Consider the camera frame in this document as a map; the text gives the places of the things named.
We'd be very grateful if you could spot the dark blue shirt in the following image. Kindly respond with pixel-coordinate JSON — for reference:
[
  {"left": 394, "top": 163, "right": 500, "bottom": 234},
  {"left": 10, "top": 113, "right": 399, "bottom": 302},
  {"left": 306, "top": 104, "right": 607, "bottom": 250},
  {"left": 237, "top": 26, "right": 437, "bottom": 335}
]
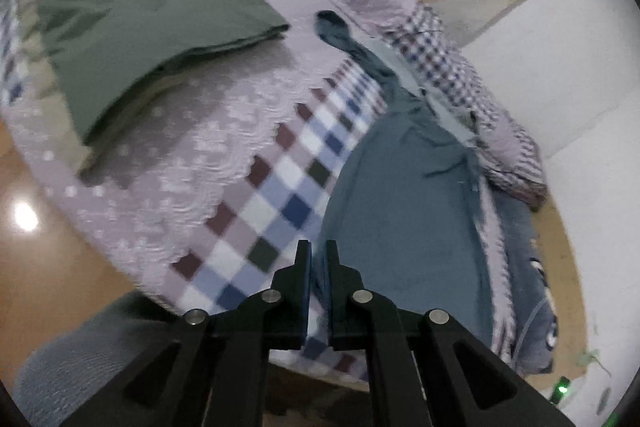
[{"left": 314, "top": 11, "right": 494, "bottom": 343}]

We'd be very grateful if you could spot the grey sleeve forearm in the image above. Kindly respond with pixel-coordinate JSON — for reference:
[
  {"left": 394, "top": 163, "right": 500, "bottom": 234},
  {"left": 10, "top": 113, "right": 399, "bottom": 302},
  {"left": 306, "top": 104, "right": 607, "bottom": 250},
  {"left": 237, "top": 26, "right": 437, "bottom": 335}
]
[{"left": 12, "top": 291, "right": 176, "bottom": 426}]

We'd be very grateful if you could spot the wooden headboard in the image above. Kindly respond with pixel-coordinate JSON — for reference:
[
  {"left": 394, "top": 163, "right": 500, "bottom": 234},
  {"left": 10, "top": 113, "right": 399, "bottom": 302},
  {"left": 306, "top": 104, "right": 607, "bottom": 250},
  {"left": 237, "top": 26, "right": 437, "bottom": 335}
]
[{"left": 527, "top": 197, "right": 588, "bottom": 390}]

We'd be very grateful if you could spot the plaid bed sheet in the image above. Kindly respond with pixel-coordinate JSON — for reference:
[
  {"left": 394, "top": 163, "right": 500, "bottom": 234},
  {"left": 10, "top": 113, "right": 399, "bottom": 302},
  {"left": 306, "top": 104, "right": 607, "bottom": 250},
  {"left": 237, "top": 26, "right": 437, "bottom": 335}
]
[{"left": 0, "top": 0, "right": 516, "bottom": 383}]

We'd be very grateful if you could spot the light grey-blue garment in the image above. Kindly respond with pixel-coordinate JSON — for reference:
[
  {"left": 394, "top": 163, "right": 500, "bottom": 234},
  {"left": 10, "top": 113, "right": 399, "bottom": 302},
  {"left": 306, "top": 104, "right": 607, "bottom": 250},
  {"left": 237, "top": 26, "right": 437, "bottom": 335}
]
[{"left": 358, "top": 37, "right": 477, "bottom": 148}]

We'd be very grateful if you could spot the folded olive green garment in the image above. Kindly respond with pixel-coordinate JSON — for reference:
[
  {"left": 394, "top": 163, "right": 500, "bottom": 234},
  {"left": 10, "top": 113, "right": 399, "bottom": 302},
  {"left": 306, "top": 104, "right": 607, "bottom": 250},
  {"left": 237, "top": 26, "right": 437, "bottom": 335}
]
[{"left": 37, "top": 0, "right": 288, "bottom": 143}]

